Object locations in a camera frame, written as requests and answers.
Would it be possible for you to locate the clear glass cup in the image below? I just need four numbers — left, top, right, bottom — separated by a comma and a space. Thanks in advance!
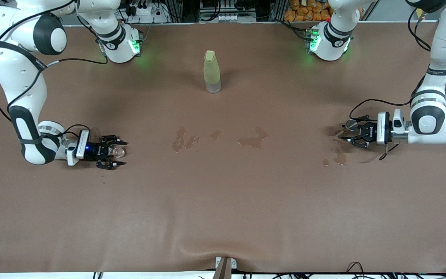
109, 143, 126, 158

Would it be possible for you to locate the steel jigger measuring cup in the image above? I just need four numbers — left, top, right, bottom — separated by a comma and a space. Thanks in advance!
335, 119, 359, 139

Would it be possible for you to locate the long double liquid puddle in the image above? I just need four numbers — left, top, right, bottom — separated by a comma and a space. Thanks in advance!
172, 127, 201, 153

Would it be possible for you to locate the yellow-green sleeved glass bottle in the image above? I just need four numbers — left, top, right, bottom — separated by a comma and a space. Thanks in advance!
203, 50, 222, 94

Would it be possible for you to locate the orange packaged snacks pile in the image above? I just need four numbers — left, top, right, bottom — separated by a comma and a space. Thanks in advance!
284, 0, 336, 22

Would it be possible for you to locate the brown table mat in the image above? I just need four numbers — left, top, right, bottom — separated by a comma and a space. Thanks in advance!
0, 21, 446, 274

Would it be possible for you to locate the white power strip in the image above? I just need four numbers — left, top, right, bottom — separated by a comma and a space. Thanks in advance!
124, 0, 169, 24

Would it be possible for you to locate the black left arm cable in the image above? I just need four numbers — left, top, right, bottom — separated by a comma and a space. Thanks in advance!
349, 8, 446, 160

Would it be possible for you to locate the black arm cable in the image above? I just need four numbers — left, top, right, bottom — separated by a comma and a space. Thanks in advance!
0, 0, 109, 137
349, 8, 446, 160

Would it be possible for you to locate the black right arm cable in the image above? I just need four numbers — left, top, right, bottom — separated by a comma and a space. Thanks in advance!
0, 0, 109, 137

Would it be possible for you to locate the black cable loop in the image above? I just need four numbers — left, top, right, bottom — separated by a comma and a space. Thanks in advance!
346, 262, 366, 276

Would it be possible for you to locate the metal bracket with post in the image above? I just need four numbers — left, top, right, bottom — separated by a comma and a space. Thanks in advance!
212, 256, 237, 279

